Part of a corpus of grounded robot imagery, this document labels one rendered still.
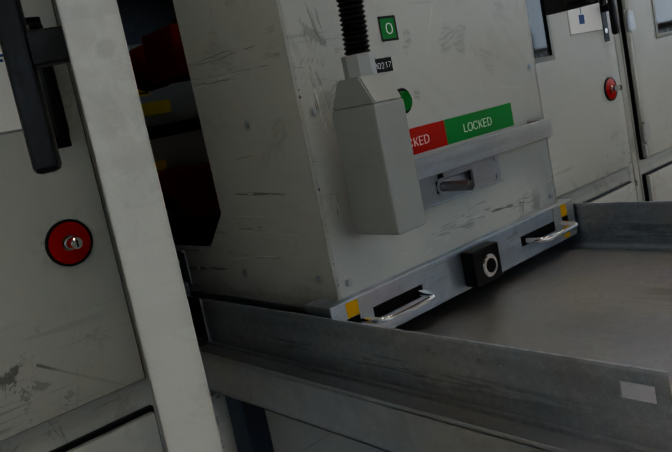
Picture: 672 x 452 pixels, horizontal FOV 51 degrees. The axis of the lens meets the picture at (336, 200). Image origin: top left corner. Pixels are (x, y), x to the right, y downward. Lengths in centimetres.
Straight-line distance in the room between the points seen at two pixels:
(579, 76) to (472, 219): 84
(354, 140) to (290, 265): 21
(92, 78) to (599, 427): 47
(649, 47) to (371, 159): 147
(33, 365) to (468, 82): 69
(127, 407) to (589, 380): 64
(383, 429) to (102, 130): 49
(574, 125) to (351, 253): 101
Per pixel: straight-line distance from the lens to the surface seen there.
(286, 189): 88
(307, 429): 122
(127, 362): 101
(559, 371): 64
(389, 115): 76
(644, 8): 215
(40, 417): 98
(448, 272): 98
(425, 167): 90
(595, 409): 64
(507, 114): 112
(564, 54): 177
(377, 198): 77
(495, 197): 108
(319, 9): 87
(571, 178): 175
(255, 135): 90
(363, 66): 78
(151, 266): 40
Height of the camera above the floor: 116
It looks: 8 degrees down
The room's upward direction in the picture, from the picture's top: 11 degrees counter-clockwise
